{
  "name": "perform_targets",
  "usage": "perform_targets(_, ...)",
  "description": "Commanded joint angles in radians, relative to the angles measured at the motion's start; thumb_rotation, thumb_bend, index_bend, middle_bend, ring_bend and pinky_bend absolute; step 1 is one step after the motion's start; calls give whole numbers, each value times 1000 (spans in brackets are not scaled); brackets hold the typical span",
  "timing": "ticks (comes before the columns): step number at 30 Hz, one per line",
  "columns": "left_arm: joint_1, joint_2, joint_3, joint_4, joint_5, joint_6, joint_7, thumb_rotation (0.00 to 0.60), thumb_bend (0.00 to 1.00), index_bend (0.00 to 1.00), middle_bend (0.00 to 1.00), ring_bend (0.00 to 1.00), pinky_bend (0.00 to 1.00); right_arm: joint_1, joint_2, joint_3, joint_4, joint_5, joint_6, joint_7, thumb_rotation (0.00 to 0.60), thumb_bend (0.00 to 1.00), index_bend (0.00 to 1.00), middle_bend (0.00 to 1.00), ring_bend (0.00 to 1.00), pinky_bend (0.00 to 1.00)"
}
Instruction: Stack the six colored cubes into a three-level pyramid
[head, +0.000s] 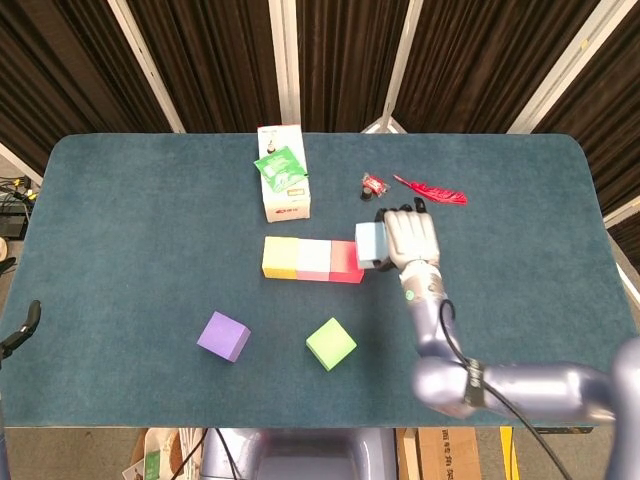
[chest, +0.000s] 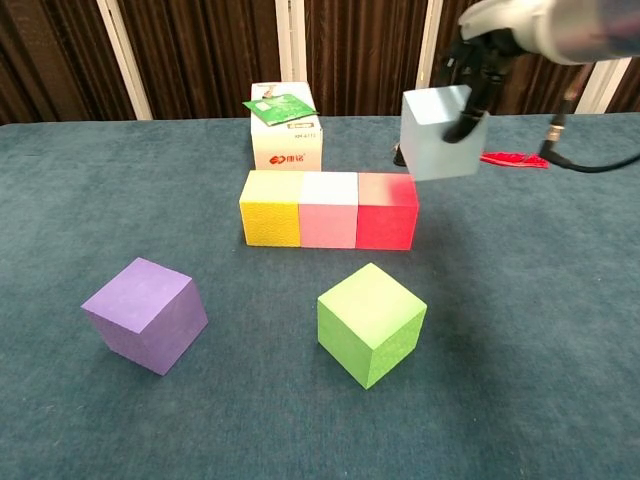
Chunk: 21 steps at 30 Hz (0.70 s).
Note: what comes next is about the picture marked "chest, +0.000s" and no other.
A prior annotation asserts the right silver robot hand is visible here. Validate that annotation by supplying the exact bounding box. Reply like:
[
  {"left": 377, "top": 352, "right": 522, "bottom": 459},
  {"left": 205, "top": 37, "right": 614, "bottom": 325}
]
[{"left": 439, "top": 0, "right": 551, "bottom": 145}]

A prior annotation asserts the light blue foam cube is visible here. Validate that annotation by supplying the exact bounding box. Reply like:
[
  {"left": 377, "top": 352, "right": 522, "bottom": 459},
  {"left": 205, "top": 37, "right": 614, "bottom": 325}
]
[{"left": 400, "top": 84, "right": 490, "bottom": 182}]

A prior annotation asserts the red foam cube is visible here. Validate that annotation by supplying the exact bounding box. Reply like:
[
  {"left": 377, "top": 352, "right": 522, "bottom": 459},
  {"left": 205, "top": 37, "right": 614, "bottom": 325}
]
[{"left": 355, "top": 172, "right": 419, "bottom": 251}]

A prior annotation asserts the pink foam cube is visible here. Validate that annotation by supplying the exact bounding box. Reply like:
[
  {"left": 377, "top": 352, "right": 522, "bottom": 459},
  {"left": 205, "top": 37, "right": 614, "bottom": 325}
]
[{"left": 298, "top": 171, "right": 360, "bottom": 250}]

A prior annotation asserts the yellow foam cube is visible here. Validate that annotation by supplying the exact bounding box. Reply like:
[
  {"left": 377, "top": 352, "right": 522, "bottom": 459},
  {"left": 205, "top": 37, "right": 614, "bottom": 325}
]
[{"left": 239, "top": 169, "right": 306, "bottom": 249}]

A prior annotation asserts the red feather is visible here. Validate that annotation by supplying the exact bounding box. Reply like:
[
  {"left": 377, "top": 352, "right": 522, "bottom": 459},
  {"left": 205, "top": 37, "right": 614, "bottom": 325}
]
[{"left": 479, "top": 151, "right": 551, "bottom": 170}]

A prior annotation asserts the green sachet packet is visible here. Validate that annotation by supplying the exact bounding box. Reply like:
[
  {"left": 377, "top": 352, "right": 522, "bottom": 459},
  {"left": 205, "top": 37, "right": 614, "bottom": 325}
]
[{"left": 241, "top": 93, "right": 320, "bottom": 127}]

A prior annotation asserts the white cardboard box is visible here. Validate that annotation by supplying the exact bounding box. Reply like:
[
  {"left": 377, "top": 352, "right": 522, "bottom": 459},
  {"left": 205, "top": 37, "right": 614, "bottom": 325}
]
[{"left": 250, "top": 81, "right": 324, "bottom": 172}]

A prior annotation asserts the green foam cube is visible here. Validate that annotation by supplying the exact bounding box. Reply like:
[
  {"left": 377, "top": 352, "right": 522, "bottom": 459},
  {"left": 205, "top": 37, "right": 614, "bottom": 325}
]
[{"left": 316, "top": 262, "right": 429, "bottom": 391}]

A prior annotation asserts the purple foam cube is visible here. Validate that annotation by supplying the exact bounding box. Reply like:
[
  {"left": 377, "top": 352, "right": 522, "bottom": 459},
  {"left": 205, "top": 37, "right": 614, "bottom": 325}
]
[{"left": 80, "top": 257, "right": 209, "bottom": 376}]

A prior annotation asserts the teal felt table cover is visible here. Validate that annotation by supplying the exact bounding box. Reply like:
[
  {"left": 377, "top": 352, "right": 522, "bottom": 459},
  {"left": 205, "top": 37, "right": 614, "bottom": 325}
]
[{"left": 0, "top": 112, "right": 640, "bottom": 480}]

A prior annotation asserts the white metal frame post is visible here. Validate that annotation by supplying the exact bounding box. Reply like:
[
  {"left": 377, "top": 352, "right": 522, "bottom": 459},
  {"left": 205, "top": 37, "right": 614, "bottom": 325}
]
[
  {"left": 574, "top": 58, "right": 634, "bottom": 115},
  {"left": 275, "top": 0, "right": 308, "bottom": 84},
  {"left": 411, "top": 0, "right": 444, "bottom": 117},
  {"left": 95, "top": 0, "right": 154, "bottom": 121}
]

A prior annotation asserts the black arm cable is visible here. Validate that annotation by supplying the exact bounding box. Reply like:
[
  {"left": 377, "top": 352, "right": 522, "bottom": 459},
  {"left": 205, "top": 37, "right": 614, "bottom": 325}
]
[{"left": 537, "top": 59, "right": 640, "bottom": 174}]

